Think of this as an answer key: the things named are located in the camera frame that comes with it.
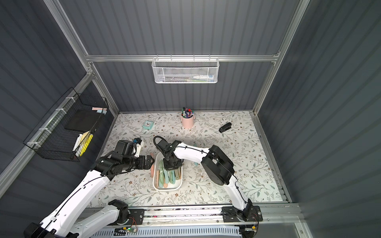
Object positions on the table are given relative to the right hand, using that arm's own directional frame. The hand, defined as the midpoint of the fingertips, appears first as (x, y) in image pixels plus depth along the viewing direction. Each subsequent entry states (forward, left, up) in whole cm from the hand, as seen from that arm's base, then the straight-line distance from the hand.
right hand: (170, 168), depth 88 cm
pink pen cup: (+34, -9, +3) cm, 35 cm away
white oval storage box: (-7, +2, 0) cm, 7 cm away
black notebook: (+15, +44, +28) cm, 54 cm away
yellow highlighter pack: (-2, +33, +32) cm, 46 cm away
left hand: (-2, +11, +14) cm, 18 cm away
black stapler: (+31, -37, +1) cm, 48 cm away
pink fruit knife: (-6, +6, +16) cm, 18 cm away
